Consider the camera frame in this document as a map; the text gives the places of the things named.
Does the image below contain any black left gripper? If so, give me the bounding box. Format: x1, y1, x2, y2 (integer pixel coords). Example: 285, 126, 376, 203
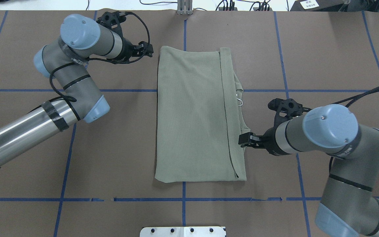
122, 39, 154, 63

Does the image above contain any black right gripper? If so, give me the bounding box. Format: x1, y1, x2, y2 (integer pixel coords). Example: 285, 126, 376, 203
238, 130, 277, 153

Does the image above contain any olive green long-sleeve shirt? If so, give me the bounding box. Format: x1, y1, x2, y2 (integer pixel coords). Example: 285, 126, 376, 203
155, 46, 250, 183

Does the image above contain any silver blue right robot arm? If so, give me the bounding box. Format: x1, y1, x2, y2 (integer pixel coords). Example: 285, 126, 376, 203
238, 100, 379, 237

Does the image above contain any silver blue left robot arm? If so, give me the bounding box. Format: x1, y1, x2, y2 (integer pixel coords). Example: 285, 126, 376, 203
0, 11, 154, 168

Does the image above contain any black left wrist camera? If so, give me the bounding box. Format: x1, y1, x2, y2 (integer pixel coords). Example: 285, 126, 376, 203
96, 11, 127, 36

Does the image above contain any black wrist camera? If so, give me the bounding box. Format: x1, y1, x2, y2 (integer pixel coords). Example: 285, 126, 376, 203
267, 98, 312, 119
96, 11, 127, 36

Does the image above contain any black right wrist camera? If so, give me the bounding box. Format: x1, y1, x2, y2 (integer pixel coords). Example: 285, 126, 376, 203
267, 98, 312, 119

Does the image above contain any aluminium frame post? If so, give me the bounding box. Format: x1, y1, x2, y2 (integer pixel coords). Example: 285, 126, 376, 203
176, 0, 193, 15

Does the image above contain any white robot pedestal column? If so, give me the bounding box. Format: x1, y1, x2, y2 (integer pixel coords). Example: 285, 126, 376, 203
139, 226, 227, 237

